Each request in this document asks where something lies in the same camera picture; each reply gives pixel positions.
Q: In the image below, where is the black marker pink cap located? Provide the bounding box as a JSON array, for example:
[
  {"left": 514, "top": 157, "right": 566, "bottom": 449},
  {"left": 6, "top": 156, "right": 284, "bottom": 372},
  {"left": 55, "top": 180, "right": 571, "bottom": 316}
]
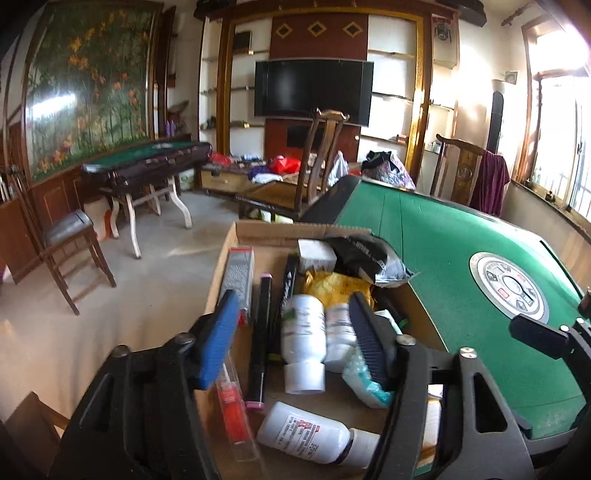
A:
[{"left": 245, "top": 272, "right": 274, "bottom": 411}]

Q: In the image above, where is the wooden chair grey seat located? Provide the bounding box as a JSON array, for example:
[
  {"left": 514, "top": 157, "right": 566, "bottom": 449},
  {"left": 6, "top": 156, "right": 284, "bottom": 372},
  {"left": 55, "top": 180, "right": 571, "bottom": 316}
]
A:
[{"left": 13, "top": 170, "right": 117, "bottom": 316}]

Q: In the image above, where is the standing air conditioner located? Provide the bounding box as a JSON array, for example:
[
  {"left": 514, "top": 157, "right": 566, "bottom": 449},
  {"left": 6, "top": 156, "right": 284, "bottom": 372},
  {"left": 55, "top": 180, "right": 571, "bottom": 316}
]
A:
[{"left": 488, "top": 78, "right": 519, "bottom": 156}]

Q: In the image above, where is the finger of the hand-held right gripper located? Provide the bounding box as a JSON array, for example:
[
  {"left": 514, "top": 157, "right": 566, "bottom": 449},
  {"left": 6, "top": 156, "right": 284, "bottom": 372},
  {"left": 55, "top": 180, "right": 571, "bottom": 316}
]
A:
[{"left": 509, "top": 314, "right": 591, "bottom": 371}]

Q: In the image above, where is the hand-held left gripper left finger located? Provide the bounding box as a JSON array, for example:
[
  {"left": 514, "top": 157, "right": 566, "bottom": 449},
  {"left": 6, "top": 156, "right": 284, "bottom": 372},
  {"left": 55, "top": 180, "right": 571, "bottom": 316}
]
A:
[{"left": 48, "top": 290, "right": 242, "bottom": 480}]

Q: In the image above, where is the wooden chair carved back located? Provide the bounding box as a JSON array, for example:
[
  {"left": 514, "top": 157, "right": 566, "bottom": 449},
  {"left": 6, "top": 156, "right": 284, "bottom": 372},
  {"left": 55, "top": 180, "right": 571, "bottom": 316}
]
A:
[{"left": 429, "top": 133, "right": 491, "bottom": 207}]

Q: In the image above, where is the round table control panel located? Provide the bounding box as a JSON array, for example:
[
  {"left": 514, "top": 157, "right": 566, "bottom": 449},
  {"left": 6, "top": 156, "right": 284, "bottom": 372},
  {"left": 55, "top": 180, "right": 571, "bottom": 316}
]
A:
[{"left": 468, "top": 251, "right": 551, "bottom": 325}]

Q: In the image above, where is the wooden wall shelf unit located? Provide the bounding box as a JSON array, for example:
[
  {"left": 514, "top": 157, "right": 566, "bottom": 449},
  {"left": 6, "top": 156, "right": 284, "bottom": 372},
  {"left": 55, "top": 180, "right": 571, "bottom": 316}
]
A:
[{"left": 198, "top": 9, "right": 459, "bottom": 186}]

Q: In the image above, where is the grey printed carton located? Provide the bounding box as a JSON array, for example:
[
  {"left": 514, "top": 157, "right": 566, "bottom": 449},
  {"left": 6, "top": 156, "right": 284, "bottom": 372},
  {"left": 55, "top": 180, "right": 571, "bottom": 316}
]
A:
[{"left": 217, "top": 246, "right": 256, "bottom": 325}]

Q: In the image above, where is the patterned plastic bag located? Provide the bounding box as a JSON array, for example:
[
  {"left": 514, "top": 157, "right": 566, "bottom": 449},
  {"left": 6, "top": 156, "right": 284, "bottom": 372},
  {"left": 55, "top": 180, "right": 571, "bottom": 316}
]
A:
[{"left": 360, "top": 150, "right": 417, "bottom": 191}]

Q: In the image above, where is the black television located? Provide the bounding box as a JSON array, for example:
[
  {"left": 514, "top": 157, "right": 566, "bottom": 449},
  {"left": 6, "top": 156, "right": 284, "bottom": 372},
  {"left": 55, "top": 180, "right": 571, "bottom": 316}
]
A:
[{"left": 253, "top": 58, "right": 375, "bottom": 128}]

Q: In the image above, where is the white pill bottle printed label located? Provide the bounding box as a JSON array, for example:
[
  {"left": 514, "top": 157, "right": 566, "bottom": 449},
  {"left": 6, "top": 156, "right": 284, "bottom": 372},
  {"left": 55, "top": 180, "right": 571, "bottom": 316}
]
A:
[{"left": 256, "top": 401, "right": 382, "bottom": 468}]

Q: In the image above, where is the flower wall mural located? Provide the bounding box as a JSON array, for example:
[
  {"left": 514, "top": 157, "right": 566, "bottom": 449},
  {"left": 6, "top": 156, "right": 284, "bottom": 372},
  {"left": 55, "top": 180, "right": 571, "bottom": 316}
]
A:
[{"left": 25, "top": 4, "right": 158, "bottom": 182}]

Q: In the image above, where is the white bottle green label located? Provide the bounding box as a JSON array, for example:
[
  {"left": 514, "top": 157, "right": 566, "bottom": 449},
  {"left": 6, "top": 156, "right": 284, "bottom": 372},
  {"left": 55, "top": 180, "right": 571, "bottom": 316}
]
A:
[{"left": 280, "top": 294, "right": 327, "bottom": 394}]

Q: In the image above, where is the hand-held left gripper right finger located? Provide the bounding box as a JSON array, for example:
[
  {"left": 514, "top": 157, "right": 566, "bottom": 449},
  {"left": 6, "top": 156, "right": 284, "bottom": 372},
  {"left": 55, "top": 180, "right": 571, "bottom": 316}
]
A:
[{"left": 348, "top": 292, "right": 550, "bottom": 480}]

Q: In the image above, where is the teal white packet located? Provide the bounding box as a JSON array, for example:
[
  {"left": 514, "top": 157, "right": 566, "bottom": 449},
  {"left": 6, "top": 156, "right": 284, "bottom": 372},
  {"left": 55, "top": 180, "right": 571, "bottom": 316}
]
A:
[{"left": 342, "top": 346, "right": 396, "bottom": 410}]

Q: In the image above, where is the small white box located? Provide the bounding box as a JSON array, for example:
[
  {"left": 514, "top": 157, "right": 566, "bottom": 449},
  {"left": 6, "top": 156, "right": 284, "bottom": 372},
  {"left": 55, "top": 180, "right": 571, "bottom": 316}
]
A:
[{"left": 296, "top": 238, "right": 338, "bottom": 273}]

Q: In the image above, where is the window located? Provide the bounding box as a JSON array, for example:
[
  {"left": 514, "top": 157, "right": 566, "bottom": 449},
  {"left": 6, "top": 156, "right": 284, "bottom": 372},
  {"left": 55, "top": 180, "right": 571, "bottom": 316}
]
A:
[{"left": 522, "top": 18, "right": 591, "bottom": 217}]

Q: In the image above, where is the small green mahjong table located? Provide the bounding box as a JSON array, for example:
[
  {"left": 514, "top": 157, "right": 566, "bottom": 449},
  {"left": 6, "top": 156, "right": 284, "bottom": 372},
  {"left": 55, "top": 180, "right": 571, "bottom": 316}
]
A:
[{"left": 82, "top": 140, "right": 213, "bottom": 260}]

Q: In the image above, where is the cardboard box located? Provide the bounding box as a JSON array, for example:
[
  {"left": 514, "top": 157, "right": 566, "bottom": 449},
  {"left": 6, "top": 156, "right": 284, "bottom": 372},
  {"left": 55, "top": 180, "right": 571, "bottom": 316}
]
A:
[{"left": 194, "top": 220, "right": 445, "bottom": 480}]

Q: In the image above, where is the black snack packet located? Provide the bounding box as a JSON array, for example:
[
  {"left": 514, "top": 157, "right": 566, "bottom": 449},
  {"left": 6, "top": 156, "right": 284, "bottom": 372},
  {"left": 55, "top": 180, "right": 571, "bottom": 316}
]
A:
[{"left": 325, "top": 235, "right": 415, "bottom": 288}]

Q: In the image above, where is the white plastic bag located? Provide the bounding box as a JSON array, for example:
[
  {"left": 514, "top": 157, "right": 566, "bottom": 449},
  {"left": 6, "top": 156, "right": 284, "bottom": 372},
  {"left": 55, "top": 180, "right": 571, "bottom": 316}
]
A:
[{"left": 327, "top": 151, "right": 350, "bottom": 188}]

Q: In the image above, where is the low wooden cabinet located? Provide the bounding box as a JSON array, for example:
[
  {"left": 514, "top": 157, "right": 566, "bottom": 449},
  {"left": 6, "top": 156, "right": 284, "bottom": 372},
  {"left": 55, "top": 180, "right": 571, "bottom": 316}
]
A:
[{"left": 198, "top": 161, "right": 279, "bottom": 195}]

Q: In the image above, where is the dark wooden chair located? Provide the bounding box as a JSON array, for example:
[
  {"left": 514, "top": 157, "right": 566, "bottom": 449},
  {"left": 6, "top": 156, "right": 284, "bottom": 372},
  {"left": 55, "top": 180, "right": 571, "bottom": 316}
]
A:
[{"left": 4, "top": 391, "right": 71, "bottom": 456}]

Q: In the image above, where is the purple cloth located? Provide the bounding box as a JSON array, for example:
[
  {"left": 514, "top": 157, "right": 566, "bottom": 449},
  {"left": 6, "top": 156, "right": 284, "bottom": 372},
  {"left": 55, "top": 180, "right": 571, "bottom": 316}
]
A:
[{"left": 470, "top": 150, "right": 512, "bottom": 218}]

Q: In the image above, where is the red pen clear case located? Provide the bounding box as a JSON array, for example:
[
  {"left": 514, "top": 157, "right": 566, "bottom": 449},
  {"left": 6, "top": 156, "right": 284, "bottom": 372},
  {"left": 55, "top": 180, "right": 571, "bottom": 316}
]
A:
[{"left": 216, "top": 360, "right": 262, "bottom": 463}]

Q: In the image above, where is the yellow packet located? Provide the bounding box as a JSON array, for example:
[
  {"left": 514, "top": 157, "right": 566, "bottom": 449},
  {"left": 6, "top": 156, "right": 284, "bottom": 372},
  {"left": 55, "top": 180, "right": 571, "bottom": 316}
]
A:
[{"left": 302, "top": 271, "right": 376, "bottom": 311}]

